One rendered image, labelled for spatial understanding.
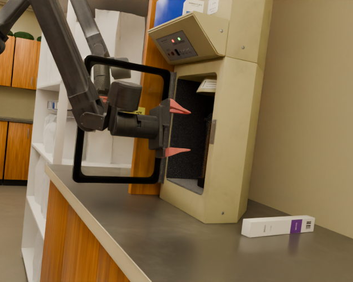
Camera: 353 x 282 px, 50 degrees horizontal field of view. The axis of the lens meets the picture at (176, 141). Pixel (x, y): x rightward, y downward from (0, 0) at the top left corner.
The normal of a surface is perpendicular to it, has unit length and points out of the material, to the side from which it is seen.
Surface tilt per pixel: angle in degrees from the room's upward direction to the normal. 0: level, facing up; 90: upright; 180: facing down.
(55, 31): 99
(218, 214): 90
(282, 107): 90
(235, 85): 90
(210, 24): 90
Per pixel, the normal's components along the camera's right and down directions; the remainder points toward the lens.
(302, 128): -0.89, -0.08
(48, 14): -0.04, 0.21
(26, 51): 0.44, 0.10
